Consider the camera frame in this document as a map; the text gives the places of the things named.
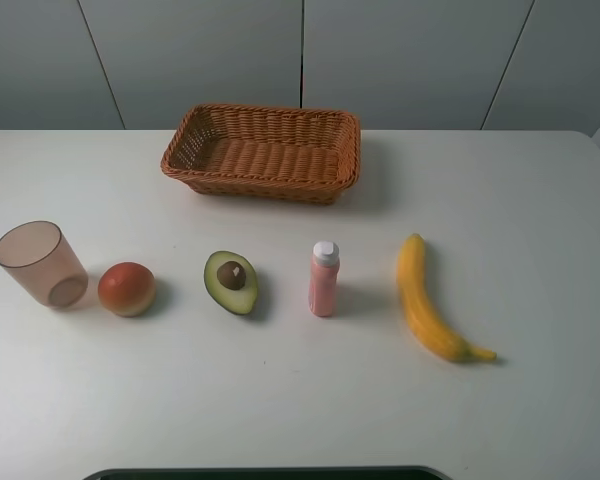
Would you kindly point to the yellow banana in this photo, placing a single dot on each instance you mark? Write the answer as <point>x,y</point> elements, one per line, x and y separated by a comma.
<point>421,315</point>

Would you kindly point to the brown wicker basket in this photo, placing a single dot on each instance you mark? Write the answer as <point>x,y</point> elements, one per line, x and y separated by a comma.
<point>293,154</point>

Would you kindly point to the pink bottle white cap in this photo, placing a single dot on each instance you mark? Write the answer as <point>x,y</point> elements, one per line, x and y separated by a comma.
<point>325,265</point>

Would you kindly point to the halved avocado with pit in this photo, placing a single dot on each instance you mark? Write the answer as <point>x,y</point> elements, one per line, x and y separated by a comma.
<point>231,281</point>

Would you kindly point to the red orange peach fruit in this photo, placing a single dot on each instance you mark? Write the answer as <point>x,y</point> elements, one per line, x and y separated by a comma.
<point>127,289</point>

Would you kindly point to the black tray edge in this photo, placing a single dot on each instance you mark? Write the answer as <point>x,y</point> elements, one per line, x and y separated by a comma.
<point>268,473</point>

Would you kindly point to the translucent pink plastic cup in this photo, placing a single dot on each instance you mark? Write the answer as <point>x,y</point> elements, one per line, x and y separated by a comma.
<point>39,258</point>

